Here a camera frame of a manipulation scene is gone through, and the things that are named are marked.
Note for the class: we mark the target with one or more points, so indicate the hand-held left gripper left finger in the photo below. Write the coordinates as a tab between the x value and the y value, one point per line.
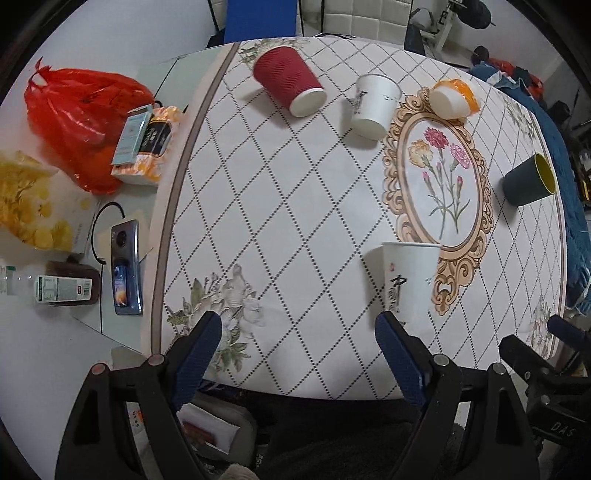
197	362

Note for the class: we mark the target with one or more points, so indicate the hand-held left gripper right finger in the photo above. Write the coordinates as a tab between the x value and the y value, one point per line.
400	364

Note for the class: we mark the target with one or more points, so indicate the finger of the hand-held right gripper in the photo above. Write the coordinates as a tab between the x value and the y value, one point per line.
519	353
567	331

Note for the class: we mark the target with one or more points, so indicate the tall white paper cup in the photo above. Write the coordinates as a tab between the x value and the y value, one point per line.
408	281

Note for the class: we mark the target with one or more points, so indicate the dark green cup yellow inside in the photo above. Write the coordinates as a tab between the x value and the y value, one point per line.
524	184

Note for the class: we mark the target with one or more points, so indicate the orange and white cup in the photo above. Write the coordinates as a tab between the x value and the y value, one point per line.
457	97

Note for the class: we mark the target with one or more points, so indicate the short white paper cup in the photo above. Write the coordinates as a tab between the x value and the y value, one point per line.
371	106

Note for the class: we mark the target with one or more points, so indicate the red ribbed paper cup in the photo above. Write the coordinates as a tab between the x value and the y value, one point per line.
284	74

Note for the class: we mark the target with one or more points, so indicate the grey storage box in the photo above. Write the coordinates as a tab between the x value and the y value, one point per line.
221	424

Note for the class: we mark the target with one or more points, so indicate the dark cloth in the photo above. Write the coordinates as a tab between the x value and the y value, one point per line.
332	438

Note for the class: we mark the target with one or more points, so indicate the blue smartphone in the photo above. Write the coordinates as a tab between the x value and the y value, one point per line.
124	272

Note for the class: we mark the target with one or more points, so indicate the brown bottle white label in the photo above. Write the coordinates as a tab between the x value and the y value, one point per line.
69	290

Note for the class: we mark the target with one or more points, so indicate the floral diamond-pattern tablecloth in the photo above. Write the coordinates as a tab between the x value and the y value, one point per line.
286	207

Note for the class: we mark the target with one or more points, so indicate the clear plastic bottle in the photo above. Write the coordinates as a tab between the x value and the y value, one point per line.
16	281

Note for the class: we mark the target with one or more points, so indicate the orange tissue pack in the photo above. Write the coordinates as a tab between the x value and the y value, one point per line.
143	170

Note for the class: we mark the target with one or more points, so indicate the yellow chips bag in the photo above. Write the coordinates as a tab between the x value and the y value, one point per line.
32	203

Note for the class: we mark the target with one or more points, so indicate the black packet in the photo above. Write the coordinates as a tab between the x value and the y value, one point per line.
158	136

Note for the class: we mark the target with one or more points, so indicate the teal carton box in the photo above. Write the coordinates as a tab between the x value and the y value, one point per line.
130	138

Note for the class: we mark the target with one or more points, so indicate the red plastic bag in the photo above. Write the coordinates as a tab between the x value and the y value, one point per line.
74	120

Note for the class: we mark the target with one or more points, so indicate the white metal rack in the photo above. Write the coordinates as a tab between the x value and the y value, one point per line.
438	23

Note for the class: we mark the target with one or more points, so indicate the blue panel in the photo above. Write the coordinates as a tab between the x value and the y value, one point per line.
261	18

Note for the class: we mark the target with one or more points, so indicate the white padded chair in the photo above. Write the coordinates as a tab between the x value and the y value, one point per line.
351	16

